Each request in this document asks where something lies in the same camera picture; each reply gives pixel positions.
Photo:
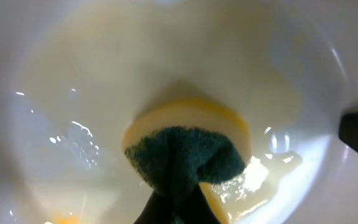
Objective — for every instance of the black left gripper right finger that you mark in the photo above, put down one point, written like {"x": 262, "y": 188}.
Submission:
{"x": 196, "y": 209}

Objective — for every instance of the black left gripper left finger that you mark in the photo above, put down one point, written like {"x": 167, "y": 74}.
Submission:
{"x": 158, "y": 210}

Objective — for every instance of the white plate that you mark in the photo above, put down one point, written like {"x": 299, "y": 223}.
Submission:
{"x": 75, "y": 74}

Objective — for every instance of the yellow green scrub sponge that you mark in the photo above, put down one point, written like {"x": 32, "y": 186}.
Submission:
{"x": 179, "y": 145}

